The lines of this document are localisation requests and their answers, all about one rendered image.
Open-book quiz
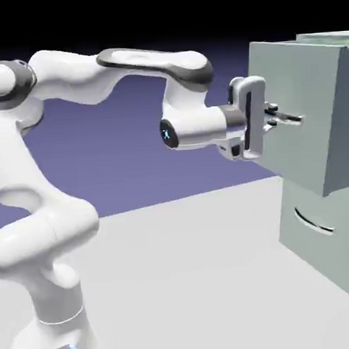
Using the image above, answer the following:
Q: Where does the grey-green cabinet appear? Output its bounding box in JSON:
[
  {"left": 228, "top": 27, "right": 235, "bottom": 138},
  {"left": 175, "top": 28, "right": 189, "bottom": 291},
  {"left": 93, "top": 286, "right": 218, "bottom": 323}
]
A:
[{"left": 246, "top": 30, "right": 349, "bottom": 304}]

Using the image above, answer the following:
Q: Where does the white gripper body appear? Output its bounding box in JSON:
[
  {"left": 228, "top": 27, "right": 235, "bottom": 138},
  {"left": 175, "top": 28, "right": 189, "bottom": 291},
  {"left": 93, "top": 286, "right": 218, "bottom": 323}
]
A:
[{"left": 229, "top": 75, "right": 270, "bottom": 161}]

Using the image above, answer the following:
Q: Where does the grey-green drawer front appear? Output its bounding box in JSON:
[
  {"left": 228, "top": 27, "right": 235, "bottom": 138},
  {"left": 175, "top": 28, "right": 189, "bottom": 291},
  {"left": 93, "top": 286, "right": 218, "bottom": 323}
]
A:
[
  {"left": 246, "top": 36, "right": 349, "bottom": 202},
  {"left": 275, "top": 171, "right": 349, "bottom": 303}
]

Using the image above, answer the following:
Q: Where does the curved metal drawer handle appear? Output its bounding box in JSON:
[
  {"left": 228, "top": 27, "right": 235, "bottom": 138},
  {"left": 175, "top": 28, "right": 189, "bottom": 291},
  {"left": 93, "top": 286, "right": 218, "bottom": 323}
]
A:
[{"left": 293, "top": 204, "right": 336, "bottom": 239}]

